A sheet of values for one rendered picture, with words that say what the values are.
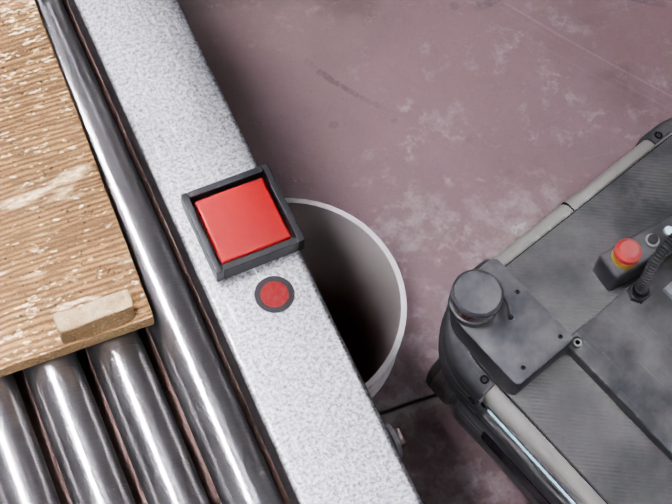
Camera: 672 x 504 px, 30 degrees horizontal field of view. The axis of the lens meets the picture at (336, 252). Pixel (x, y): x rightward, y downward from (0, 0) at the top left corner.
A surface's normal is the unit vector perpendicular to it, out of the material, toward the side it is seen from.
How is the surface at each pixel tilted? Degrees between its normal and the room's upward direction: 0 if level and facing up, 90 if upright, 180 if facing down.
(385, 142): 0
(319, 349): 0
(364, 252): 87
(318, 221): 87
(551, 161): 0
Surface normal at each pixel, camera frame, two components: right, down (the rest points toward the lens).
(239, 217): 0.06, -0.44
